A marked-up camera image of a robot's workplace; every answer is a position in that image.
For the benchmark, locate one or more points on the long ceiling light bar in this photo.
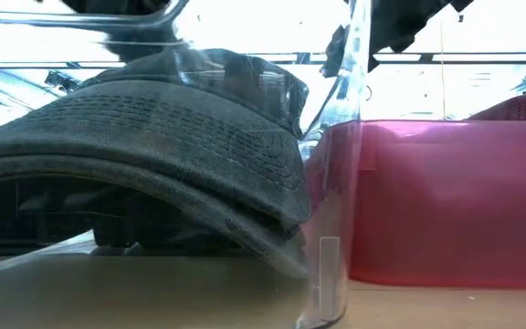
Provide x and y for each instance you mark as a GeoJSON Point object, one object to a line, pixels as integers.
{"type": "Point", "coordinates": [473, 57]}

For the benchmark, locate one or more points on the pink plastic bin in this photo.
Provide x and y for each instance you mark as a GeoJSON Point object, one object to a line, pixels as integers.
{"type": "Point", "coordinates": [450, 205]}

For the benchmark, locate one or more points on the maroon cap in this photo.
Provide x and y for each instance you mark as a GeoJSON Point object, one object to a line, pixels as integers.
{"type": "Point", "coordinates": [523, 107]}

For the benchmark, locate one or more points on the clear plastic bin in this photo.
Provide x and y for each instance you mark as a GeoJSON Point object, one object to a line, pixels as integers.
{"type": "Point", "coordinates": [331, 274]}

